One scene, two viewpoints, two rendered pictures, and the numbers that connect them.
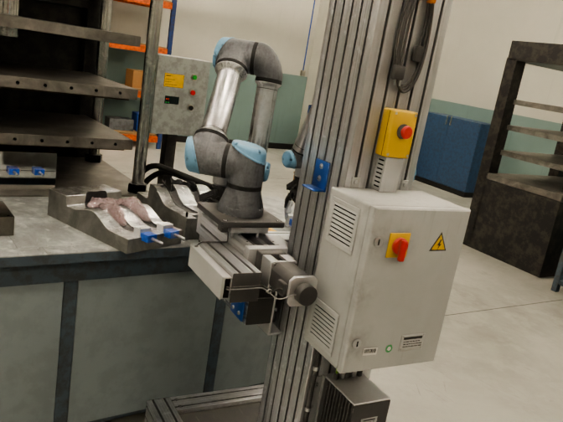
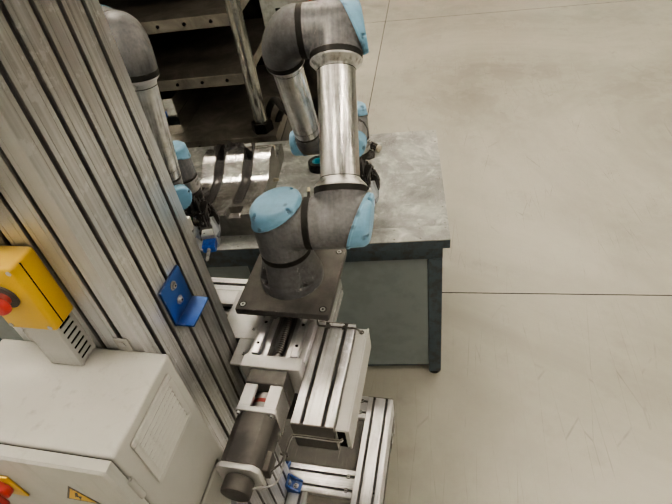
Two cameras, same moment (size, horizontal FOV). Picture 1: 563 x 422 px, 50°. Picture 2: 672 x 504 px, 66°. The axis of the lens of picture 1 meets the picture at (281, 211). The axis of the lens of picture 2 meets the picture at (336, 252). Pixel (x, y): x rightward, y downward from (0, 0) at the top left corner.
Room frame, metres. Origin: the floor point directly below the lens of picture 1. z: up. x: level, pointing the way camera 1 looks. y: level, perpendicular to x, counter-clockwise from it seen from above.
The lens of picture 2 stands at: (1.66, -1.04, 1.88)
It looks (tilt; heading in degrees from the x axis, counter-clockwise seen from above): 41 degrees down; 48
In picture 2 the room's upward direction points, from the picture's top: 10 degrees counter-clockwise
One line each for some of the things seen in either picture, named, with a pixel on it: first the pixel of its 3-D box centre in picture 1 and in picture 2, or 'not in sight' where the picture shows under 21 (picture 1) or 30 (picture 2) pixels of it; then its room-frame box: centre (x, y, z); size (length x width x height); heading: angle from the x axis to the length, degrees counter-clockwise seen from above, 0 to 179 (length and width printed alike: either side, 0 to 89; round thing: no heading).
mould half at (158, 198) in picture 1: (187, 205); (237, 178); (2.52, 0.41, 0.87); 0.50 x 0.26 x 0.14; 37
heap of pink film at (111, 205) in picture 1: (117, 205); not in sight; (2.24, 0.64, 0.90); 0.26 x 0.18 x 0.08; 55
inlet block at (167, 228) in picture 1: (173, 234); not in sight; (2.13, 0.39, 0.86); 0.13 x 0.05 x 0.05; 55
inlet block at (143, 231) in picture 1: (150, 238); not in sight; (2.04, 0.45, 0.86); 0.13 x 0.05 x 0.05; 55
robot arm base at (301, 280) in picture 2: not in sight; (289, 261); (2.17, -0.29, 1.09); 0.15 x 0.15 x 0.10
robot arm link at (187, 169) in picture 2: not in sight; (177, 162); (2.25, 0.24, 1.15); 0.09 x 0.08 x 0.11; 176
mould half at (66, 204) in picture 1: (114, 215); not in sight; (2.24, 0.64, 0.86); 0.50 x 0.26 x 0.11; 55
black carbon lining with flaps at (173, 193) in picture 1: (188, 195); (230, 170); (2.50, 0.41, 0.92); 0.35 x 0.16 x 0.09; 37
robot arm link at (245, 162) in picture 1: (245, 162); not in sight; (1.92, 0.14, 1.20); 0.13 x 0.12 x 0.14; 86
